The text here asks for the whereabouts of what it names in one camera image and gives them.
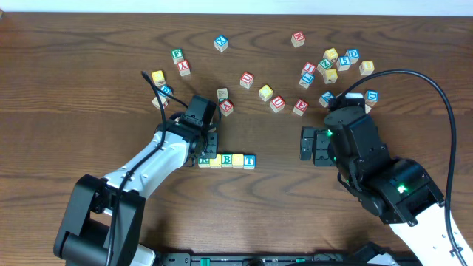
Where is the green B block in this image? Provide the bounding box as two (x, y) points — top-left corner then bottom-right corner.
(221, 154), (233, 168)

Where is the blue 2 block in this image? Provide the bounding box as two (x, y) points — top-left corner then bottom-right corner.
(319, 91), (336, 108)

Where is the red E block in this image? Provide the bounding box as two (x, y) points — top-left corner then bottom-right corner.
(293, 99), (309, 116)

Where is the yellow C block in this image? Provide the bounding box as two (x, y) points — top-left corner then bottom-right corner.
(259, 84), (273, 102)

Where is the yellow block middle right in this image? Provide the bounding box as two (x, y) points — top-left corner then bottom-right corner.
(323, 69), (338, 84)

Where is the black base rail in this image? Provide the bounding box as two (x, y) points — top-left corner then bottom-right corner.
(154, 242), (421, 266)

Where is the blue T block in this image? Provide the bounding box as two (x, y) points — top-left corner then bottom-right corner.
(243, 154), (256, 169)

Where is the red H block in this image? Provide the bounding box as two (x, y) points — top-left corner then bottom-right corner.
(291, 31), (305, 48)

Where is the yellow block upper right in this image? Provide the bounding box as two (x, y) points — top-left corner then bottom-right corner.
(323, 48), (338, 63)

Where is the green R block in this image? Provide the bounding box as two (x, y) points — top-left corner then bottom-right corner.
(198, 158), (210, 168)

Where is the red U block lower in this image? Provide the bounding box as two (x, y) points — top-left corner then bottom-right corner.
(270, 95), (286, 113)

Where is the blue P block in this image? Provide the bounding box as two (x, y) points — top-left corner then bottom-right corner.
(159, 85), (173, 98)

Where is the red U block upper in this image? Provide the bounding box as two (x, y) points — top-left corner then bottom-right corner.
(239, 72), (254, 89)

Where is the red A block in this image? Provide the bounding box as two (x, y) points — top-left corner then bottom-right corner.
(219, 99), (234, 116)

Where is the blue D block lower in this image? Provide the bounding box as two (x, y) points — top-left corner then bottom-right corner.
(364, 89), (379, 106)

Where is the plain wood block right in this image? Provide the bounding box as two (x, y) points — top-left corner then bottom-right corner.
(365, 104), (372, 114)

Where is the blue L block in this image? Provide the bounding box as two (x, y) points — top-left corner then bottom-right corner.
(299, 72), (315, 89)

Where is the red u block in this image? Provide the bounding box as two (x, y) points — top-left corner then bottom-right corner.
(270, 95), (286, 113)
(239, 72), (254, 89)

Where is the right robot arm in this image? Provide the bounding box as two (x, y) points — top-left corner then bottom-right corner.
(300, 98), (472, 265)

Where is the green Z block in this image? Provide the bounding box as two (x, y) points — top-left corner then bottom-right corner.
(317, 58), (333, 75)

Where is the yellow block far left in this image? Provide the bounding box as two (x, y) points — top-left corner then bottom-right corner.
(152, 70), (166, 87)

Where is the blue d block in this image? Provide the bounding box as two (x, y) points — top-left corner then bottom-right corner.
(364, 89), (379, 106)
(345, 49), (360, 64)

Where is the red I block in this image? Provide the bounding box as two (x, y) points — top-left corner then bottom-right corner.
(301, 62), (316, 75)

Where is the blue X block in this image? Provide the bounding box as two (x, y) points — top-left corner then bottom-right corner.
(214, 35), (228, 52)

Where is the yellow O block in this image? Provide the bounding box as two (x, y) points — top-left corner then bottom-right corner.
(209, 154), (222, 168)

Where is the yellow 8 block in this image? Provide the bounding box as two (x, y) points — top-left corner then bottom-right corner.
(359, 61), (375, 76)

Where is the blue 5 block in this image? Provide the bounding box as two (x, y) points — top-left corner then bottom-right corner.
(336, 56), (351, 72)

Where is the blue D block upper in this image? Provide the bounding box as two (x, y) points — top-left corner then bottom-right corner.
(345, 49), (360, 64)

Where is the yellow J block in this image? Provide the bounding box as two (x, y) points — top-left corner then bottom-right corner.
(232, 154), (245, 168)

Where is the red Y block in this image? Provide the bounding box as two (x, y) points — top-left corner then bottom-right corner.
(177, 60), (191, 76)

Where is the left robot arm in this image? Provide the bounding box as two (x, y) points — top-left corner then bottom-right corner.
(53, 95), (218, 266)

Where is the plain wood block red side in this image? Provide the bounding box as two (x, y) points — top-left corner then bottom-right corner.
(152, 96), (169, 110)

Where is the green F block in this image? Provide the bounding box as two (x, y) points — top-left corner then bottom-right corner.
(171, 48), (185, 64)

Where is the plain wood block green side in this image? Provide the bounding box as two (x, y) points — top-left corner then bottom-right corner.
(217, 88), (229, 103)

